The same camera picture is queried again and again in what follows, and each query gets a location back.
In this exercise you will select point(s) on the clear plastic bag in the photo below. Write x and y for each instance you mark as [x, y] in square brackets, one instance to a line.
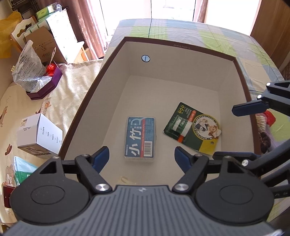
[29, 72]

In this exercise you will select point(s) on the pink curtain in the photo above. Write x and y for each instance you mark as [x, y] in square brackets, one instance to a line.
[87, 20]

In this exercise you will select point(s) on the cream plastic hair comb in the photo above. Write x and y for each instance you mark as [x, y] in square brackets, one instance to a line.
[125, 181]

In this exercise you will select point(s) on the dark purple scrunchie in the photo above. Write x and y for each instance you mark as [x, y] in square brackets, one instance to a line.
[265, 142]

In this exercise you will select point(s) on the yellow plastic bag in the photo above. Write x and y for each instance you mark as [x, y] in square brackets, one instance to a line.
[7, 26]

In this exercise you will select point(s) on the green tea box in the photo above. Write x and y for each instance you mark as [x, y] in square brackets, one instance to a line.
[48, 10]

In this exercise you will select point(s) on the red small packet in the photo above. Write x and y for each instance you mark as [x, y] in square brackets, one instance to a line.
[270, 119]

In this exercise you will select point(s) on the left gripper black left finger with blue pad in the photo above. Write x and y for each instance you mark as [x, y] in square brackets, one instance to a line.
[89, 168]

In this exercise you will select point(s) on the black metal rack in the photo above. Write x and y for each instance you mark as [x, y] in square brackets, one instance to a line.
[24, 5]

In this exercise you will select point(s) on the green product card pack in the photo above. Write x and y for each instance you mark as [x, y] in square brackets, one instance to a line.
[194, 129]

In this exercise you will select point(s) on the green white packet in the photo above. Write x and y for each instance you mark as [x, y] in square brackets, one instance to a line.
[23, 169]

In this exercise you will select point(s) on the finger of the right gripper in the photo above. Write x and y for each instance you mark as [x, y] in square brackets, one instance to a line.
[275, 97]
[259, 164]

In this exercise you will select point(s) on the wooden wardrobe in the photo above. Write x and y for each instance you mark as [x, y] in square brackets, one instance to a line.
[271, 31]

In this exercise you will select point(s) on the dark red box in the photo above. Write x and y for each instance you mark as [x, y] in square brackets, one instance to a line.
[7, 190]

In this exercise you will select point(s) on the purple octagonal box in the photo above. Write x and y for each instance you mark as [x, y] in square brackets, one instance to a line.
[50, 86]

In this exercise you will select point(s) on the blue floss pick box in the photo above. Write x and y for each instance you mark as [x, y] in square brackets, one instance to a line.
[140, 138]

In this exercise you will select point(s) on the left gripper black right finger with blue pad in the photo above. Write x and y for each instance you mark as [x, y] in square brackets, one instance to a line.
[194, 168]

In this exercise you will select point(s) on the red ornament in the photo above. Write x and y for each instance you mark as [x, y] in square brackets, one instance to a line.
[50, 69]

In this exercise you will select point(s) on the small white carton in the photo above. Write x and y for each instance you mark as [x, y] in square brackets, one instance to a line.
[39, 136]

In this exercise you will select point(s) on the brown cardboard carton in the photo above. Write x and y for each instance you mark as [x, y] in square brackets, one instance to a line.
[44, 44]

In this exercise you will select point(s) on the checked plaid tablecloth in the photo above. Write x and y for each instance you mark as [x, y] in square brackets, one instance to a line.
[257, 66]

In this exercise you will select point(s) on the cream bear bedsheet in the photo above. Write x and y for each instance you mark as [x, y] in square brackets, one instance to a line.
[59, 106]

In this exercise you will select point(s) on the dark brown cardboard box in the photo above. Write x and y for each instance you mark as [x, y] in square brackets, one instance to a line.
[146, 77]

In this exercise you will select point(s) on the cotton swab zip bag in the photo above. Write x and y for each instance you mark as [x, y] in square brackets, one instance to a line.
[261, 120]

